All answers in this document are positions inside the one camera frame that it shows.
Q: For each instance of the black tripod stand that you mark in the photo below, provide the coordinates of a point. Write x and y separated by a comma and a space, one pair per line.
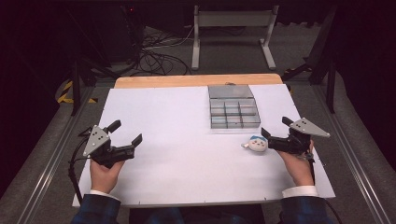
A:
323, 59
84, 71

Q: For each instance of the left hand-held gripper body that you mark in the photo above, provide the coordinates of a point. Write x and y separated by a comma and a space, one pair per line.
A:
99, 143

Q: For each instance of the white metal stand frame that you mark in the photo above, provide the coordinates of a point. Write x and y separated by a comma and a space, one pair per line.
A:
234, 34

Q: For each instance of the person's left hand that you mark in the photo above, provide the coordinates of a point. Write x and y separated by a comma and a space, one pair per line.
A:
104, 175

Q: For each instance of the person's right hand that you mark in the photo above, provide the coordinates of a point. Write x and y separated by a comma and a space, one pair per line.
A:
297, 169

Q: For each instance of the white work board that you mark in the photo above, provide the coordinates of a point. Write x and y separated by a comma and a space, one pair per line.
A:
186, 168

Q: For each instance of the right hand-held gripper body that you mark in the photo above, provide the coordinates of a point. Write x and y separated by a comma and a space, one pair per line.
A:
297, 137

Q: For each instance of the person's legs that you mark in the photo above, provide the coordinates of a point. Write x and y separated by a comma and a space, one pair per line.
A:
193, 215

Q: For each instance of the clear plastic compartment box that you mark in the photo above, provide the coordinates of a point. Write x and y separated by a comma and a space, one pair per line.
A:
233, 107

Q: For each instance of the small white plush toy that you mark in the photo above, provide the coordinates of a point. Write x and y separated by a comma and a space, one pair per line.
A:
257, 143

